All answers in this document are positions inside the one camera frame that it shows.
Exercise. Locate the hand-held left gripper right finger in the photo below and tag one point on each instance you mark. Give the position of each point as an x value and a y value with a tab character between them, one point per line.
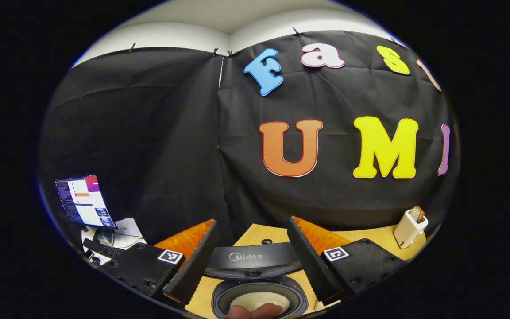
310	266

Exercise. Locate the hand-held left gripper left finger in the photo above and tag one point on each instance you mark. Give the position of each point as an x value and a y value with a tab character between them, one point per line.
195	266

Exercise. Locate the black rice cooker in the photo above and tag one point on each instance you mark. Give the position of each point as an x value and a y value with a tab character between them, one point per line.
250	266

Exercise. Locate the heap of white rice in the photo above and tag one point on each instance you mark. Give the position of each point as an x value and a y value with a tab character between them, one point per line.
257	299

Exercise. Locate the white side desk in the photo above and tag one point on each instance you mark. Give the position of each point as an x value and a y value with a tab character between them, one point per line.
129	230

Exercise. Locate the black keyboard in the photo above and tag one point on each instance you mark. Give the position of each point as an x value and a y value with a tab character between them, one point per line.
104	249

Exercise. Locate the small teal box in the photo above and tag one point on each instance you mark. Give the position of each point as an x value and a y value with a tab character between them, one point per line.
105	237

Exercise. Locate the white toaster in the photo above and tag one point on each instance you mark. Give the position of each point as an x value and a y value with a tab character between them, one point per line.
407	230

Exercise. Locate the toasted bread slice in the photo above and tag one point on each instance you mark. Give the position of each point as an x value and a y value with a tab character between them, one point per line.
419	213

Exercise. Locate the black backdrop cloth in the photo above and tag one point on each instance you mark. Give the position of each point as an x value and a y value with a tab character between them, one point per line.
171	141

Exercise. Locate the computer monitor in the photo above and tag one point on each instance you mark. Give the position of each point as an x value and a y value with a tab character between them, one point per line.
84	201

